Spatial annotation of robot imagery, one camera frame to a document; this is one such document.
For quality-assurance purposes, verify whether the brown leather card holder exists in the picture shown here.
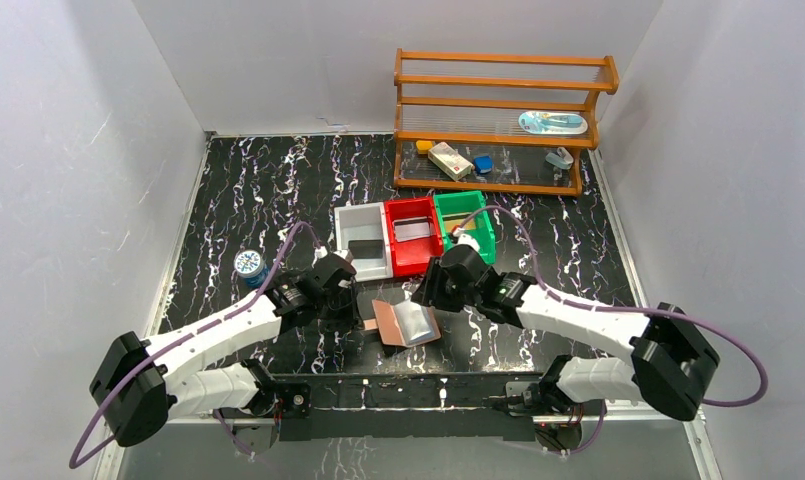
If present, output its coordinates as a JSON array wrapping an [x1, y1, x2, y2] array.
[[362, 300, 442, 348]]

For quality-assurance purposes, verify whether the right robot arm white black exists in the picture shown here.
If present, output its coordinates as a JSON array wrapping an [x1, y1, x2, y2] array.
[[412, 245, 719, 421]]

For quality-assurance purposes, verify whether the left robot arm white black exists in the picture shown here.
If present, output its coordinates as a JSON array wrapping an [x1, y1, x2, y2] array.
[[89, 250, 357, 447]]

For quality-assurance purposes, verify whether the gold card in green bin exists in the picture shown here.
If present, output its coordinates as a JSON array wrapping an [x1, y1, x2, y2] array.
[[442, 218, 465, 237]]

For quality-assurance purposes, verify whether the black card in white bin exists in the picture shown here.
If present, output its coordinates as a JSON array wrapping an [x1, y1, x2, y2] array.
[[347, 239, 385, 260]]

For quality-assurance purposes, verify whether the white card in red bin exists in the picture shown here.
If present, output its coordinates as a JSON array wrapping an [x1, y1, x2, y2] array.
[[392, 217, 433, 242]]

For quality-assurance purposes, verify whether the red plastic bin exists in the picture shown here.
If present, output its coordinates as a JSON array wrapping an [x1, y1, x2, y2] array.
[[384, 197, 444, 277]]

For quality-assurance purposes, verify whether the green plastic bin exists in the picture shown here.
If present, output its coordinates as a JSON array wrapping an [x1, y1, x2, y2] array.
[[433, 191, 496, 265]]

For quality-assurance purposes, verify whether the white plastic bin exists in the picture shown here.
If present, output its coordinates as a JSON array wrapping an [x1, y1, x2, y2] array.
[[334, 202, 393, 282]]

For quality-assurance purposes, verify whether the blue patterned can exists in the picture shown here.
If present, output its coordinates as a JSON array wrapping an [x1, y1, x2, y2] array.
[[233, 249, 269, 290]]

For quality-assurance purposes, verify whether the small blue block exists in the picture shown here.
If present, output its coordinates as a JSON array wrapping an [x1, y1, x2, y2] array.
[[473, 155, 493, 175]]

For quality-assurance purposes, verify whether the white cardboard box on shelf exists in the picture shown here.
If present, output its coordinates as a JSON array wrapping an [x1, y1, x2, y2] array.
[[427, 142, 474, 181]]

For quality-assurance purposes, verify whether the small yellow block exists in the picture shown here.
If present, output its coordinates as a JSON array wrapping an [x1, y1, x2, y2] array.
[[415, 140, 434, 155]]

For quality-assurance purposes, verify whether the light blue tape dispenser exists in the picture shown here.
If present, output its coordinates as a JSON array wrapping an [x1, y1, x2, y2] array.
[[545, 147, 575, 170]]

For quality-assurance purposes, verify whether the wooden orange shelf rack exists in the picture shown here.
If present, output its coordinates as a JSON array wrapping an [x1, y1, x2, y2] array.
[[393, 49, 620, 197]]

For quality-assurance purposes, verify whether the teal packaged tool on shelf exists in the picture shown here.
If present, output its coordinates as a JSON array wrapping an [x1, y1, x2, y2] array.
[[518, 111, 588, 136]]

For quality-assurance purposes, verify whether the black metal base frame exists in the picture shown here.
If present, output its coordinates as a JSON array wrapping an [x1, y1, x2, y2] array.
[[216, 370, 609, 458]]

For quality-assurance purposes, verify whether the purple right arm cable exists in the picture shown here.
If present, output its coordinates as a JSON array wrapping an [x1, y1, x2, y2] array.
[[456, 205, 770, 458]]

